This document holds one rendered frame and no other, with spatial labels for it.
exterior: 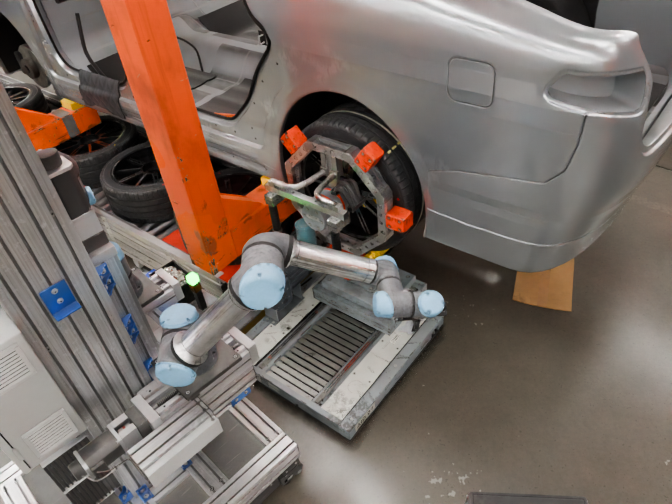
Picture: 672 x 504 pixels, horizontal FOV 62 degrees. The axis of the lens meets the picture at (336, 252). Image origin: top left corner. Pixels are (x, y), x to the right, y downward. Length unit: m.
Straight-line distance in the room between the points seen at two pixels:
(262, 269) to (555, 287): 2.18
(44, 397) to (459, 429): 1.69
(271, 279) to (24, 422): 0.86
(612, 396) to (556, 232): 1.04
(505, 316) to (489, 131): 1.38
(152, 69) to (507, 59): 1.22
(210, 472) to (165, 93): 1.47
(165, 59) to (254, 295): 1.09
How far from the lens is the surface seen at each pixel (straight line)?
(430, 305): 1.60
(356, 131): 2.32
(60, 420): 1.95
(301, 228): 2.52
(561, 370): 2.95
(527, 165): 1.99
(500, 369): 2.89
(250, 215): 2.76
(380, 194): 2.26
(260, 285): 1.44
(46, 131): 4.27
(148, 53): 2.20
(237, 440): 2.49
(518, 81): 1.87
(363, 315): 2.89
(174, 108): 2.29
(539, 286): 3.31
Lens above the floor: 2.27
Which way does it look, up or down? 40 degrees down
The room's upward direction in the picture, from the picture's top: 7 degrees counter-clockwise
